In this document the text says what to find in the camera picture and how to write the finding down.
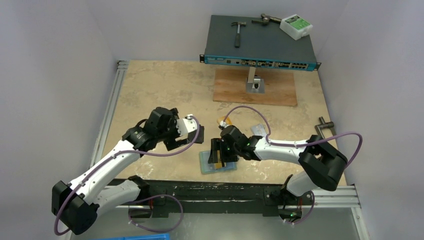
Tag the teal card holder wallet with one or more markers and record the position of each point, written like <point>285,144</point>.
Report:
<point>212,168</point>

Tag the gold credit card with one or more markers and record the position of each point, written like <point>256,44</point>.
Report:
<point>222,118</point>
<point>218,165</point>

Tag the aluminium frame rail left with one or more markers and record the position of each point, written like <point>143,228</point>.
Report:
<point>120,74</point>

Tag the dark hammer tool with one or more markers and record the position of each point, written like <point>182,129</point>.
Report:
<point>266,20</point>

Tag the blue plastic bin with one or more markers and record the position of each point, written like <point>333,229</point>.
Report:
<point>162,236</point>

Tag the white green box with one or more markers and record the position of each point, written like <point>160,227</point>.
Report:
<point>295,26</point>

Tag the aluminium frame rail front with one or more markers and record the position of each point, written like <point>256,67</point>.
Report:
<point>342,197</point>

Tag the network switch dark blue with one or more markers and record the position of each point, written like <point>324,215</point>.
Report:
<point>260,47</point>

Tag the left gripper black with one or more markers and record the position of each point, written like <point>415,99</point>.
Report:
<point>171,142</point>

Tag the metal post stand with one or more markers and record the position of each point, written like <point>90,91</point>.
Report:
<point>254,83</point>

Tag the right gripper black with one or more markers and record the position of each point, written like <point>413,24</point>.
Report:
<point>218,150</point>

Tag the black credit card stack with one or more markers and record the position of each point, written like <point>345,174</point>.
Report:
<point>197,136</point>

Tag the small claw hammer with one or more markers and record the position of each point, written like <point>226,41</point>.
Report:
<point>237,40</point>

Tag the aluminium frame rail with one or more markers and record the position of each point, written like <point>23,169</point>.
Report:
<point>120,74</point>
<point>342,197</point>

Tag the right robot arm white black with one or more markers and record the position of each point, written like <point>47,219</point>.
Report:
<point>322,164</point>

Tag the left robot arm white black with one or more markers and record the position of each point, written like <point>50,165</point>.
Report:
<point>77,204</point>

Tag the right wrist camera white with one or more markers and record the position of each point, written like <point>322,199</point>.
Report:
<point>222,125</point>

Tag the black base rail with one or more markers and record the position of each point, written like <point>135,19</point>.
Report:
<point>164,197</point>

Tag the plywood board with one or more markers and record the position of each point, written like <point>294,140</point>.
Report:
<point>279,86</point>

